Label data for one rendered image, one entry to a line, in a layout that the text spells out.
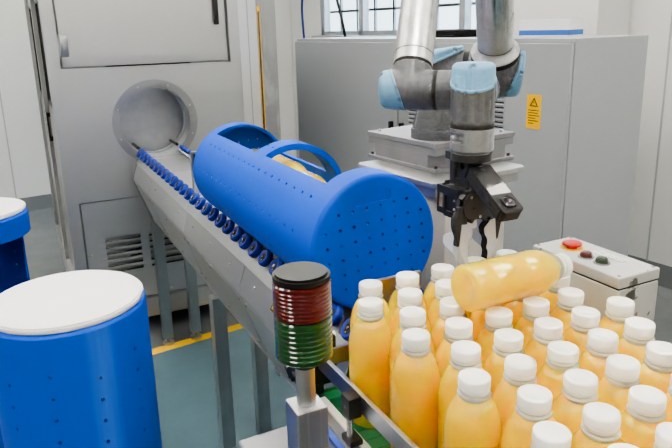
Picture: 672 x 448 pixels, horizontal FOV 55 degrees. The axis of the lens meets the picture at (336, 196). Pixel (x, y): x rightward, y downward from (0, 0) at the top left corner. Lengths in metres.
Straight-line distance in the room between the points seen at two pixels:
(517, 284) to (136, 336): 0.69
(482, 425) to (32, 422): 0.79
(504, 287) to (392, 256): 0.40
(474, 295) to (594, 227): 2.12
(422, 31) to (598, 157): 1.80
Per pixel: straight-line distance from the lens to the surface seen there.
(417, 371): 0.90
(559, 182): 2.82
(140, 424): 1.34
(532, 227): 2.95
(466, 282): 0.97
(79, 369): 1.22
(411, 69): 1.23
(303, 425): 0.76
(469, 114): 1.10
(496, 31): 1.56
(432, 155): 1.63
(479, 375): 0.82
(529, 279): 1.00
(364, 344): 1.00
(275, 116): 2.64
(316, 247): 1.23
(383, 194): 1.27
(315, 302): 0.68
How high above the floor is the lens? 1.51
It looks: 15 degrees down
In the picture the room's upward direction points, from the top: 1 degrees counter-clockwise
